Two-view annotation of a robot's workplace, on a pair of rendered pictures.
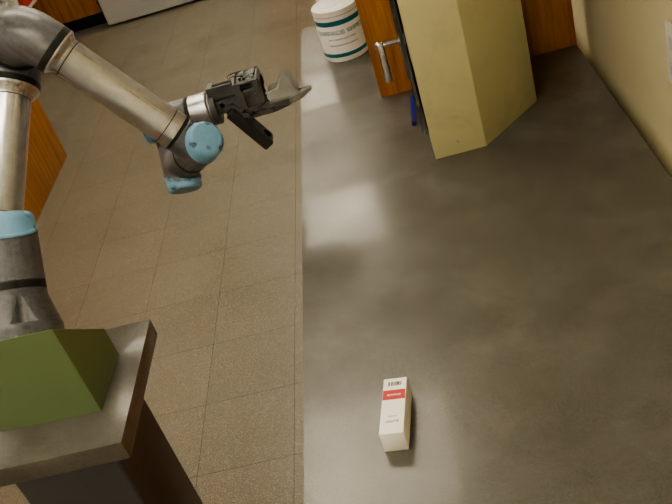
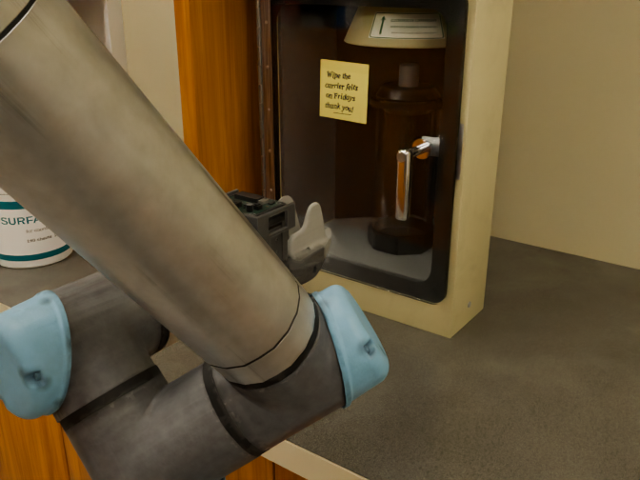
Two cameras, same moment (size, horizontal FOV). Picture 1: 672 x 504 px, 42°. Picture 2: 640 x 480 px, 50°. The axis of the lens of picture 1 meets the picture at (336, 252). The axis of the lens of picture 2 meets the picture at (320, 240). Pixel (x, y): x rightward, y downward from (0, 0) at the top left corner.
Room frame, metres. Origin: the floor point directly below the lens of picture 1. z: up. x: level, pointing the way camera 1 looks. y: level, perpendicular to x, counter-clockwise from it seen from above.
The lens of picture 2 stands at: (1.41, 0.54, 1.41)
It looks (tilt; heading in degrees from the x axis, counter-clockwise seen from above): 22 degrees down; 297
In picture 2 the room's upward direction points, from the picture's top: straight up
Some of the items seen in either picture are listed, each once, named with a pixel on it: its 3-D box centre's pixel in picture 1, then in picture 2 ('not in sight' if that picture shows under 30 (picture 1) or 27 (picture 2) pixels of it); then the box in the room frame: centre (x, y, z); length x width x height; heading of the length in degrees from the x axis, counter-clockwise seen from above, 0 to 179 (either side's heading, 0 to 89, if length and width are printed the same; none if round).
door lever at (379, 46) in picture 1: (391, 58); (410, 180); (1.68, -0.24, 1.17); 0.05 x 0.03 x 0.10; 81
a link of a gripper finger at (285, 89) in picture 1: (287, 88); (312, 230); (1.70, -0.02, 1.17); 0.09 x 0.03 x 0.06; 82
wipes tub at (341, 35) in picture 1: (340, 27); (28, 214); (2.37, -0.22, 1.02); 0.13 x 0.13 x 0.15
